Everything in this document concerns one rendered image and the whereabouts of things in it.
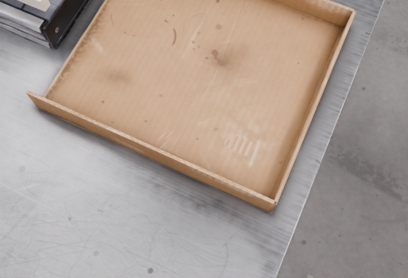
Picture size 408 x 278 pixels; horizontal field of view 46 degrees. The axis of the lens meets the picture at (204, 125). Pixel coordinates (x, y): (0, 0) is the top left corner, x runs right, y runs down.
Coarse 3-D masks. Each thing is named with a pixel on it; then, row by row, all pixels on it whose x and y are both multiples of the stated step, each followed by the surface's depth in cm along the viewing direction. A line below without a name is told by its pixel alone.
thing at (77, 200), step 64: (0, 64) 59; (0, 128) 56; (64, 128) 56; (320, 128) 56; (0, 192) 54; (64, 192) 54; (128, 192) 54; (192, 192) 54; (0, 256) 51; (64, 256) 51; (128, 256) 51; (192, 256) 51; (256, 256) 51
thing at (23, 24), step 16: (64, 0) 57; (80, 0) 61; (0, 16) 59; (16, 16) 56; (32, 16) 56; (64, 16) 59; (16, 32) 60; (32, 32) 58; (48, 32) 57; (64, 32) 60
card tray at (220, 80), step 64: (128, 0) 63; (192, 0) 62; (256, 0) 62; (320, 0) 58; (64, 64) 59; (128, 64) 59; (192, 64) 59; (256, 64) 59; (320, 64) 59; (128, 128) 56; (192, 128) 56; (256, 128) 56; (256, 192) 49
